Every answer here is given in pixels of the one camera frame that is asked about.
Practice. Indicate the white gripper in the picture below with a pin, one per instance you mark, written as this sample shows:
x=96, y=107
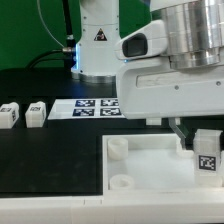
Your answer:
x=170, y=74

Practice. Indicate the white square tabletop tray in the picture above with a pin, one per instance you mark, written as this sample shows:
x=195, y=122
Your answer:
x=148, y=162

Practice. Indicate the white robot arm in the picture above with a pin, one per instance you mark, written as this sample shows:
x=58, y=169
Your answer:
x=95, y=57

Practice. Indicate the white marker base plate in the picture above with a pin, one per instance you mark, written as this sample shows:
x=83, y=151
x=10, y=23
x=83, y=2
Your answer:
x=94, y=108

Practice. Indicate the white front wall fixture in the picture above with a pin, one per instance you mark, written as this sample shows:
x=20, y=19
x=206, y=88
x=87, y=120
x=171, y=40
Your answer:
x=199, y=207

